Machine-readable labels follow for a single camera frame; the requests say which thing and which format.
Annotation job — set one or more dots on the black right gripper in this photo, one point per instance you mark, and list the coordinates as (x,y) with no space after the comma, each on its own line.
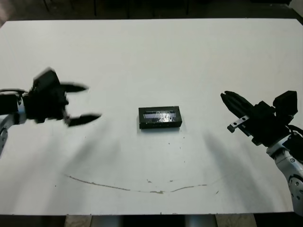
(265,125)

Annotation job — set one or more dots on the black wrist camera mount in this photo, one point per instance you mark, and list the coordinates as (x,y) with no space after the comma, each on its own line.
(46,79)
(285,104)

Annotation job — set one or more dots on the black box lid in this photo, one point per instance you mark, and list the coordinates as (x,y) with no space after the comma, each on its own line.
(161,117)

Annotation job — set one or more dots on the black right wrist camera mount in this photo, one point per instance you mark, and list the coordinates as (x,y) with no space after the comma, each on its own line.
(285,104)

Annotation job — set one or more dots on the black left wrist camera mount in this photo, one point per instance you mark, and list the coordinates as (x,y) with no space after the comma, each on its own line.
(46,79)

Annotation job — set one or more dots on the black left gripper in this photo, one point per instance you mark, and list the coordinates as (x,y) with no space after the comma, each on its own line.
(46,106)

